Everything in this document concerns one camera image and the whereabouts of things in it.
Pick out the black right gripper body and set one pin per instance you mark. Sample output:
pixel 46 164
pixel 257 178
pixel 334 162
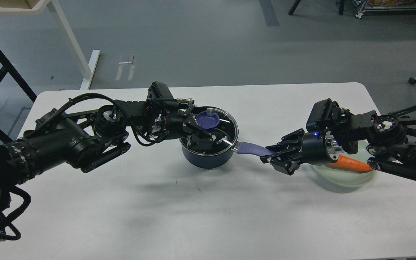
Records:
pixel 314 150

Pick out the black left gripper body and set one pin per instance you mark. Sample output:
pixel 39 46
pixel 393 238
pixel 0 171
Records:
pixel 171 123

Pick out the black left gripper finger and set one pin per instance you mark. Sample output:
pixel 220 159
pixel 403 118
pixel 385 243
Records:
pixel 201 120
pixel 197 144

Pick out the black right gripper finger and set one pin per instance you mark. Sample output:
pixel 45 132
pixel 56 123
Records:
pixel 284 162
pixel 289 142

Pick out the glass pot lid purple knob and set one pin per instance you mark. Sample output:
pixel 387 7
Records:
pixel 216 132

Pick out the dark blue saucepan purple handle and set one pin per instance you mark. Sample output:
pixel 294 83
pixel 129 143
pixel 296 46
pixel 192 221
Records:
pixel 211 162

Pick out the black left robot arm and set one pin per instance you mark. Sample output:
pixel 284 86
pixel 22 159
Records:
pixel 87 132

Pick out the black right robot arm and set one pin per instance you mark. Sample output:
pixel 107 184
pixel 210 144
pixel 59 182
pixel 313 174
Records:
pixel 332 130

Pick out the orange toy carrot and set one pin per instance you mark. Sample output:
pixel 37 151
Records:
pixel 349 164

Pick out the black chair leg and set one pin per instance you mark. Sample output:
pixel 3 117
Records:
pixel 293 7

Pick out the wheeled metal cart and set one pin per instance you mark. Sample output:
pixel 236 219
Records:
pixel 364 6

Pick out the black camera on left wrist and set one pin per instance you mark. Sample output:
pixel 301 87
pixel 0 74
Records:
pixel 159 95

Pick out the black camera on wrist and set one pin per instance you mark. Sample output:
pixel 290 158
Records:
pixel 324 114
pixel 159 95

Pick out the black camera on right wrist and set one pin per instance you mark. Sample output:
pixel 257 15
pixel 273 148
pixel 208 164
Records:
pixel 324 114

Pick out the white desk frame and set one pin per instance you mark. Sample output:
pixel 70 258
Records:
pixel 36 7

